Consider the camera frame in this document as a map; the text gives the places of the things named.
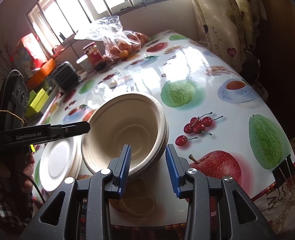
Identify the red gift box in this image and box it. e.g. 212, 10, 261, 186
21, 33, 48, 67

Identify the small grey heater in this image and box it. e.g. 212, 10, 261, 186
53, 61, 81, 93

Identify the plastic bag of oranges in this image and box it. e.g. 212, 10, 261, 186
74, 15, 149, 60

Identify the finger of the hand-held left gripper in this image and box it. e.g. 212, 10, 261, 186
50, 121, 91, 140

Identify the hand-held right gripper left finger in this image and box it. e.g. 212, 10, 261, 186
20, 144, 132, 240

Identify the black binder clip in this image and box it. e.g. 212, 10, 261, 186
272, 155, 295, 188

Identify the white paper cup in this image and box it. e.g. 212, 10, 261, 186
76, 54, 93, 73

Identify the orange box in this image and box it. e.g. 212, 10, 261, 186
26, 58, 56, 89

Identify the red lidded glass jar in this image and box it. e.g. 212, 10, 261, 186
82, 42, 106, 71

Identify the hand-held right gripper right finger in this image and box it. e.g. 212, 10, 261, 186
165, 144, 279, 240

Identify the person's left forearm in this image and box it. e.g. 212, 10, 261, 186
0, 175, 43, 230

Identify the silver case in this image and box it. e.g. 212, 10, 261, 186
25, 91, 62, 125

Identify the green box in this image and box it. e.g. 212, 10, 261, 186
27, 90, 37, 107
28, 89, 49, 114

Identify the barred window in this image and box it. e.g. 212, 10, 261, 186
26, 0, 190, 53

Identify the floral gift bag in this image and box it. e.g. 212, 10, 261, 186
12, 44, 35, 75

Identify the person's left hand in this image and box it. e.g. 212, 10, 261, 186
0, 152, 36, 193

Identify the fruit printed tablecloth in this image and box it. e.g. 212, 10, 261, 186
32, 30, 295, 227

